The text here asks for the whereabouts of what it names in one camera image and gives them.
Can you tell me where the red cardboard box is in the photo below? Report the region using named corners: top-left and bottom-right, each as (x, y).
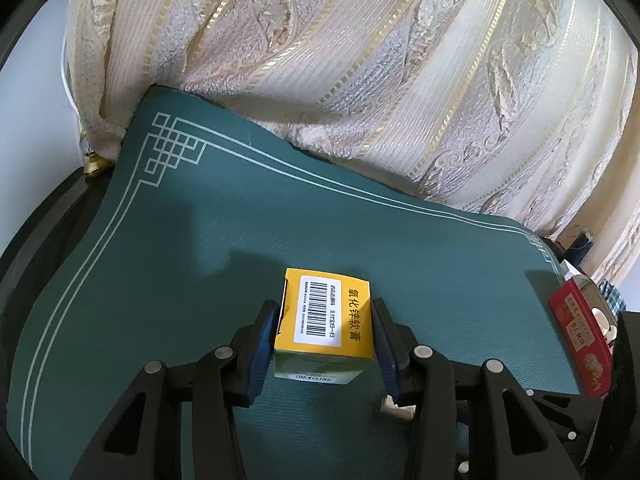
top-left (548, 275), bottom-right (621, 400)

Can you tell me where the gold curtain tassel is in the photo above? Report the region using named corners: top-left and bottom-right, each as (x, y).
top-left (82, 152), bottom-right (113, 177)

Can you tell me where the green table mat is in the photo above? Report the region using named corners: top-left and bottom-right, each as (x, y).
top-left (7, 85), bottom-right (583, 480)

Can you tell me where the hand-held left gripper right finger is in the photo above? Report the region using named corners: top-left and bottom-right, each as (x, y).
top-left (370, 298), bottom-right (576, 480)

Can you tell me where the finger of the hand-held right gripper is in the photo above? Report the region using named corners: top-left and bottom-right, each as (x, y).
top-left (522, 387), bottom-right (603, 443)

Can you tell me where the cream patterned curtain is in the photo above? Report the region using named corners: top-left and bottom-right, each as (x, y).
top-left (62, 0), bottom-right (640, 291)

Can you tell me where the plaid cloth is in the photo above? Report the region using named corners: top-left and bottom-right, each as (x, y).
top-left (597, 280), bottom-right (627, 317)

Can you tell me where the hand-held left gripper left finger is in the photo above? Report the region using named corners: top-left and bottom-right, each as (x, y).
top-left (70, 299), bottom-right (282, 480)

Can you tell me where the dark blue object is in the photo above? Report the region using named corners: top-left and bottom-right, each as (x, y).
top-left (570, 229), bottom-right (593, 266)

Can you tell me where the yellow green medicine box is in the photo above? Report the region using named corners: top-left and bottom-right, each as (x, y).
top-left (273, 267), bottom-right (377, 387)

